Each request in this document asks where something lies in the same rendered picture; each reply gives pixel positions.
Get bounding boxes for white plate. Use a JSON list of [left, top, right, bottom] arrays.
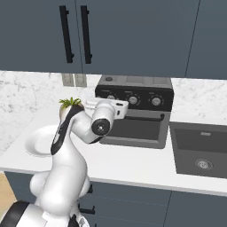
[[24, 125, 60, 158]]

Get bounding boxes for dark blue wall cupboard door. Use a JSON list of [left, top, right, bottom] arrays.
[[74, 0, 201, 79], [184, 0, 227, 81], [0, 0, 83, 74]]

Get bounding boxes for dark grey sink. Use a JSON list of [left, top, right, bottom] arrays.
[[168, 121, 227, 180]]

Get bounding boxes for grey toaster oven door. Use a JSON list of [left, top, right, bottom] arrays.
[[98, 108, 171, 150]]

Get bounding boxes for black toaster oven door handle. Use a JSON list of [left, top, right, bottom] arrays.
[[123, 113, 166, 122]]

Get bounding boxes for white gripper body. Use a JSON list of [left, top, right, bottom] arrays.
[[85, 98, 100, 110]]

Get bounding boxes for grey wall socket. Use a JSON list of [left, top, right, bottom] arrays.
[[74, 74, 88, 88], [61, 73, 74, 88]]

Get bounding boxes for black toaster oven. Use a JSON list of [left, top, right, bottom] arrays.
[[94, 74, 175, 150]]

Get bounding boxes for green plant in white pot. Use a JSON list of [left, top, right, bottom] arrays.
[[58, 97, 85, 120]]

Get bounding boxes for dark blue base cupboard front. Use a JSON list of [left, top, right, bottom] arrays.
[[77, 180, 173, 227], [163, 190, 227, 227], [4, 170, 39, 206]]

